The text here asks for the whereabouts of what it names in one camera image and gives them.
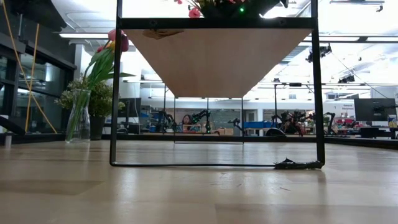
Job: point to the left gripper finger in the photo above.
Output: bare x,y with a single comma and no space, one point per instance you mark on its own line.
40,14

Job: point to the red artificial flower bunch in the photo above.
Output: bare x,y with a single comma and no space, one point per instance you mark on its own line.
194,13
233,1

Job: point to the pink artificial tulip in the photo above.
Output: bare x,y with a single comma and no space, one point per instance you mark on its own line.
111,35

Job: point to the dark purple artificial tulip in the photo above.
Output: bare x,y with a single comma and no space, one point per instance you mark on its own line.
125,45

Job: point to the clear glass vase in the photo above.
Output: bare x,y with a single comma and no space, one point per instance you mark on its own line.
77,130

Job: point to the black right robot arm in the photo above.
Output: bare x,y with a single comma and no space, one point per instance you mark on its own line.
264,7

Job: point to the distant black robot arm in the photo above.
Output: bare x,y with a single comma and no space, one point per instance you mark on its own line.
200,116

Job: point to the long ceiling light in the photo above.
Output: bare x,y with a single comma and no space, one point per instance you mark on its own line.
84,35

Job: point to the black pole rig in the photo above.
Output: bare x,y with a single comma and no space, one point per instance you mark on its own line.
275,102

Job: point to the potted green leafy plant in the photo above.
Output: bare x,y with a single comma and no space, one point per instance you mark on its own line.
104,96

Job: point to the black ceiling spotlight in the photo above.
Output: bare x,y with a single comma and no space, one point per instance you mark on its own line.
320,53
346,79

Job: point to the person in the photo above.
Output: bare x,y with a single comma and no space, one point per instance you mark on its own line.
186,119

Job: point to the blue storage bin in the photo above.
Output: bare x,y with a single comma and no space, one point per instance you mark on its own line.
258,124

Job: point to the cardboard box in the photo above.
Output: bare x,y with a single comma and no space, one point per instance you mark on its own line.
224,131

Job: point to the black computer monitor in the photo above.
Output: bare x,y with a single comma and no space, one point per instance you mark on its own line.
374,109
129,107

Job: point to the black tape wad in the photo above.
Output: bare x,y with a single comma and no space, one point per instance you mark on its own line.
295,165

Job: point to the black desk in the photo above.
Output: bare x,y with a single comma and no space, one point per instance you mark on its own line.
373,132

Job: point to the small white post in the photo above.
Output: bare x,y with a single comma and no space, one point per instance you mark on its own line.
8,140

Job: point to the white wall sign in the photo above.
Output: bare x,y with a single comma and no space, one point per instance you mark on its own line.
347,109

